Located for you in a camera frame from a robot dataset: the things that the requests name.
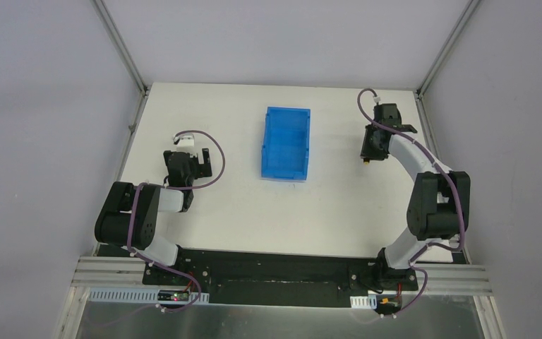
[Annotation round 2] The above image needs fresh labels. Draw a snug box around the left controller board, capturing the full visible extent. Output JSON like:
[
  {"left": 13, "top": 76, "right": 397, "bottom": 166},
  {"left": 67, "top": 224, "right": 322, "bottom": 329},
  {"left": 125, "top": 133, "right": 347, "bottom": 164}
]
[{"left": 157, "top": 290, "right": 191, "bottom": 302}]

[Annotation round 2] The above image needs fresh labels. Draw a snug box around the white slotted cable duct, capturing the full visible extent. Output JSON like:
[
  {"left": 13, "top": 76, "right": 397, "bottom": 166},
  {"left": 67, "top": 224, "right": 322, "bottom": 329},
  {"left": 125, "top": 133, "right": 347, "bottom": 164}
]
[{"left": 88, "top": 287, "right": 210, "bottom": 305}]

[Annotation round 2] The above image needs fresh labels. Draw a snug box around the controller board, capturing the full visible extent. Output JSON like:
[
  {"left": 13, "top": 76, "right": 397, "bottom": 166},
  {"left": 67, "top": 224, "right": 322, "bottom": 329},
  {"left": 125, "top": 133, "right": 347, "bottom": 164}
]
[
  {"left": 157, "top": 290, "right": 191, "bottom": 302},
  {"left": 377, "top": 297, "right": 402, "bottom": 311}
]

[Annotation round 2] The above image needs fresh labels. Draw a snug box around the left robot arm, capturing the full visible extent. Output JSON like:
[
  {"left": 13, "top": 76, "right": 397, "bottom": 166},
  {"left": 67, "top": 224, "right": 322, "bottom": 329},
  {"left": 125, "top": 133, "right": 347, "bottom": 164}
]
[{"left": 95, "top": 148, "right": 212, "bottom": 266}]

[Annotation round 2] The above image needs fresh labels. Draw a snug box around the left aluminium frame post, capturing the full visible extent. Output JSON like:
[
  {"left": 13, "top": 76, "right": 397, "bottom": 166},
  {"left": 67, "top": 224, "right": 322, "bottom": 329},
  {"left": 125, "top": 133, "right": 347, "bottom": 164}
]
[{"left": 90, "top": 0, "right": 149, "bottom": 96}]

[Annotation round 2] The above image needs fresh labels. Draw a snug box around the right aluminium frame post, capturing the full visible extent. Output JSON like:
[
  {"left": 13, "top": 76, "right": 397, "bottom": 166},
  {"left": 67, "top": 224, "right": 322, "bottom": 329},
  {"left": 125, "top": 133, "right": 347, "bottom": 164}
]
[{"left": 416, "top": 0, "right": 483, "bottom": 98}]

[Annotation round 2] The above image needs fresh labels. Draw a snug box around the right controller board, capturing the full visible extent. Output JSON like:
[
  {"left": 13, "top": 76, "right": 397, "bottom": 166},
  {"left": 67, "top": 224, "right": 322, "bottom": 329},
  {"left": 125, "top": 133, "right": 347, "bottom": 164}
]
[{"left": 377, "top": 297, "right": 402, "bottom": 311}]

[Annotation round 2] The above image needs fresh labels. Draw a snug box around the aluminium frame post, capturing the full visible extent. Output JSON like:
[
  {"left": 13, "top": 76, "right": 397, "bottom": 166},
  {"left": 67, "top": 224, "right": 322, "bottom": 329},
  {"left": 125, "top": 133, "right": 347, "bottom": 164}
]
[
  {"left": 416, "top": 0, "right": 483, "bottom": 98},
  {"left": 90, "top": 0, "right": 149, "bottom": 96}
]

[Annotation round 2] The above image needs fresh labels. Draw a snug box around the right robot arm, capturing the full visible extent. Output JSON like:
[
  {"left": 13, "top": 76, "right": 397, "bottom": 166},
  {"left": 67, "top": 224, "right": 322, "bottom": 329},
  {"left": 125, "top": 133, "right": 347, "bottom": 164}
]
[{"left": 360, "top": 104, "right": 471, "bottom": 285}]

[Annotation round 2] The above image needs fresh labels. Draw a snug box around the blue plastic bin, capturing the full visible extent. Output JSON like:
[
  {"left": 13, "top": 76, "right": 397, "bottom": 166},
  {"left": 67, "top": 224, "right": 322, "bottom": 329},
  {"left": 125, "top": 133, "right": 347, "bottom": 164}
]
[{"left": 260, "top": 107, "right": 311, "bottom": 181}]

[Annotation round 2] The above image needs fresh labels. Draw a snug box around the aluminium front rail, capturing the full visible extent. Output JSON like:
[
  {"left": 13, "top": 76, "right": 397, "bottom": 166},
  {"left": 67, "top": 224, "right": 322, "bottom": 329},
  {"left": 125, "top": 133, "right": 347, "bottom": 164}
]
[{"left": 71, "top": 256, "right": 493, "bottom": 297}]

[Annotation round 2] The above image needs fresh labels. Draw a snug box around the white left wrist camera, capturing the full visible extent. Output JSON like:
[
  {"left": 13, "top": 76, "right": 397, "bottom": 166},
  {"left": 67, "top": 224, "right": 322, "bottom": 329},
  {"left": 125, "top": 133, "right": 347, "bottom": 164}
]
[{"left": 173, "top": 133, "right": 195, "bottom": 153}]

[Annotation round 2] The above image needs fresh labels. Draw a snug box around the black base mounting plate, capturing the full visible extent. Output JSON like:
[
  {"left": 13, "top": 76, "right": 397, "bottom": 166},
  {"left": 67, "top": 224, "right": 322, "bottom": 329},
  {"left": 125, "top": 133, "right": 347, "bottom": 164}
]
[{"left": 142, "top": 249, "right": 418, "bottom": 308}]

